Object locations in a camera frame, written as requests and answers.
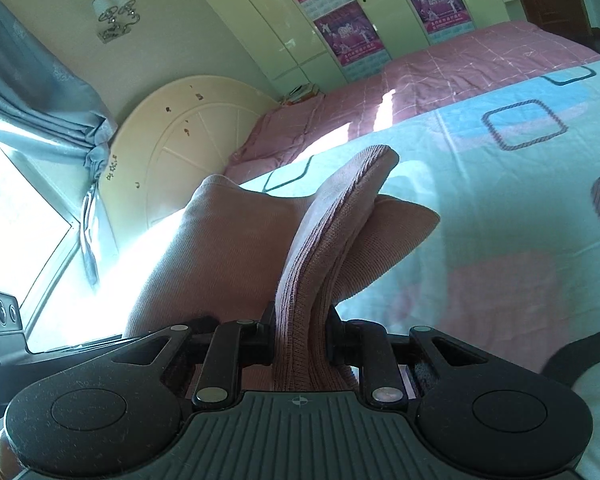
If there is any pink knit sweater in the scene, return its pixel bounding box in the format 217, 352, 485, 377
124, 145, 439, 391

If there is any person's left hand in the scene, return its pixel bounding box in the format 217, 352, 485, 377
0, 429, 22, 480

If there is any patterned light blue bedsheet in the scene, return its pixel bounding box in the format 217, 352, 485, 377
94, 54, 600, 480

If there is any cream round headboard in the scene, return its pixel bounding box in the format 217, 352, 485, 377
99, 76, 277, 248

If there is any pink checked bed cover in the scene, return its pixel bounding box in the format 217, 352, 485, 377
224, 21, 600, 183

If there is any stack of books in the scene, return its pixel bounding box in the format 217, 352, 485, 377
280, 82, 322, 106

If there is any grey blue curtain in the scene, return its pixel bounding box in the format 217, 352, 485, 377
0, 0, 117, 286

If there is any lower left pink poster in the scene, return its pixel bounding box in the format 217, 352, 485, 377
314, 1, 384, 66

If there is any pink poster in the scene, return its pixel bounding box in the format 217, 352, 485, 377
314, 1, 384, 66
411, 0, 471, 34

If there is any cream glossy wardrobe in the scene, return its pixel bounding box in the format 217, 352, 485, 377
206, 0, 509, 96

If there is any lower right pink poster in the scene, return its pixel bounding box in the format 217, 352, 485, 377
411, 0, 471, 34

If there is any window with white frame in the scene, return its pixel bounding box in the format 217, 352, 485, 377
0, 143, 76, 314

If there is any double shade wall lamp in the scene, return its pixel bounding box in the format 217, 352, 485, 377
92, 0, 140, 44

